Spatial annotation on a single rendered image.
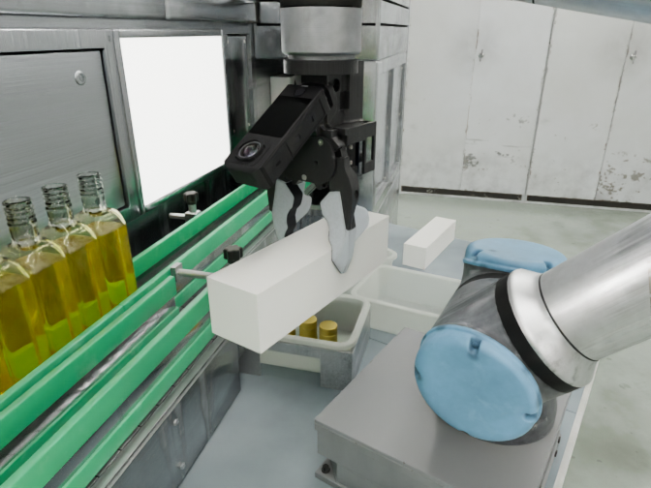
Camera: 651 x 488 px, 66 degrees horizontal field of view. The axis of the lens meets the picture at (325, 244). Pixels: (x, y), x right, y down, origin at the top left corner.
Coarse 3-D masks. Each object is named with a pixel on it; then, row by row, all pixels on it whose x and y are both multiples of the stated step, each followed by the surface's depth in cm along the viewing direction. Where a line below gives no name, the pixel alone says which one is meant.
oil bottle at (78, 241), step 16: (80, 224) 64; (64, 240) 61; (80, 240) 63; (96, 240) 65; (80, 256) 63; (96, 256) 66; (80, 272) 63; (96, 272) 66; (80, 288) 63; (96, 288) 66; (80, 304) 64; (96, 304) 66; (96, 320) 67
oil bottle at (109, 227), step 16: (112, 208) 69; (96, 224) 66; (112, 224) 68; (112, 240) 68; (128, 240) 71; (112, 256) 68; (128, 256) 72; (112, 272) 69; (128, 272) 72; (112, 288) 69; (128, 288) 72; (112, 304) 70
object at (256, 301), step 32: (320, 224) 58; (384, 224) 60; (256, 256) 50; (288, 256) 50; (320, 256) 50; (384, 256) 62; (224, 288) 45; (256, 288) 44; (288, 288) 46; (320, 288) 51; (224, 320) 46; (256, 320) 44; (288, 320) 47
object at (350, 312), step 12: (336, 300) 98; (348, 300) 97; (360, 300) 96; (324, 312) 99; (336, 312) 98; (348, 312) 98; (360, 312) 92; (348, 324) 99; (360, 324) 88; (288, 336) 84; (348, 336) 97; (336, 348) 82; (348, 348) 82
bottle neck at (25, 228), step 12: (12, 204) 55; (24, 204) 55; (12, 216) 55; (24, 216) 56; (12, 228) 56; (24, 228) 56; (36, 228) 57; (12, 240) 57; (24, 240) 56; (36, 240) 57
